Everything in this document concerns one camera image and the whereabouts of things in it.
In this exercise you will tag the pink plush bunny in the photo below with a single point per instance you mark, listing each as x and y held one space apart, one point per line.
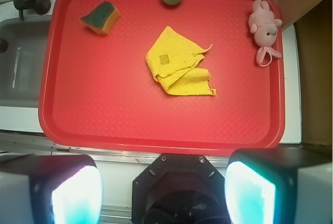
264 27

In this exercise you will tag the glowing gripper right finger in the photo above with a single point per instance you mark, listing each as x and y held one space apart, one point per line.
279 185

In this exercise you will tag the grey sink basin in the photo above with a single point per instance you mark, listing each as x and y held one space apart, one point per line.
23 60

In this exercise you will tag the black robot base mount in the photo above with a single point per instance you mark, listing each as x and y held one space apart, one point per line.
179 189

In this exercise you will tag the yellow knitted cloth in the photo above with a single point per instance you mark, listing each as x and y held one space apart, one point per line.
173 63

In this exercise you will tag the red plastic tray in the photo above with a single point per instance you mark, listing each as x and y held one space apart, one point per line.
98 92

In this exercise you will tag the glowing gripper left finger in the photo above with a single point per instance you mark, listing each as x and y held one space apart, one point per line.
50 189

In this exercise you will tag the brown cardboard panel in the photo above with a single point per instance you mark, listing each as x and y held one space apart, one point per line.
312 20

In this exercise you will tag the yellow green scrub sponge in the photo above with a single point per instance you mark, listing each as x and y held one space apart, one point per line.
102 18

